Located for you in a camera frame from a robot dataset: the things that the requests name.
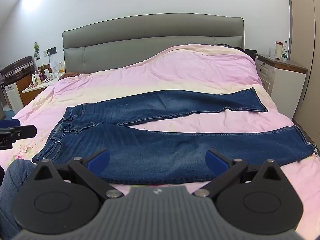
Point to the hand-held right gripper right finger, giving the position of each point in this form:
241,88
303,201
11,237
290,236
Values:
215,161

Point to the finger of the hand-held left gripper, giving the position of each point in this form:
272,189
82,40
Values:
10,123
23,131

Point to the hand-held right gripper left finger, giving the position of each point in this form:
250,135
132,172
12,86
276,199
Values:
101,160

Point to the blue denim pants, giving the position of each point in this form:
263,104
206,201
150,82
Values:
155,145

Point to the wooden nightstand with white top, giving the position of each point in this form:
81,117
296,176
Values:
32,93

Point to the black suitcase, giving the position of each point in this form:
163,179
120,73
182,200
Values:
16,68

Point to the cluster of cosmetic bottles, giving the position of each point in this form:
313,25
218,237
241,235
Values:
41,76

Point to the person's leg in jeans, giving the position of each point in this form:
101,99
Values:
12,192

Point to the small white table lamp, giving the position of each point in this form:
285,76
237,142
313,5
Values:
53,66

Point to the brown pillow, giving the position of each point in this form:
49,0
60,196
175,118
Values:
71,75

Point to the small potted plant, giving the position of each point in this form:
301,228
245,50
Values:
36,48

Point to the pink duvet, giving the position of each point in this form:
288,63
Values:
175,72

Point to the white nightstand with brown top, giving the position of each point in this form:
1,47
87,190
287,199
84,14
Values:
287,87

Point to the dark cloth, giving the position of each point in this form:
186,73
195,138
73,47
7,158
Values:
237,48

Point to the clear drinking glass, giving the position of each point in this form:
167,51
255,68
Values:
271,53

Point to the tumbler with brown lid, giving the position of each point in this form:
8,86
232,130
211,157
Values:
278,51

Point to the grey upholstered headboard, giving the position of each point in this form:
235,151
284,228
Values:
150,35

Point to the beige wardrobe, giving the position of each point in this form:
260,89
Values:
303,30

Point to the black wall socket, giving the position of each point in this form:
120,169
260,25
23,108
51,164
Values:
51,51

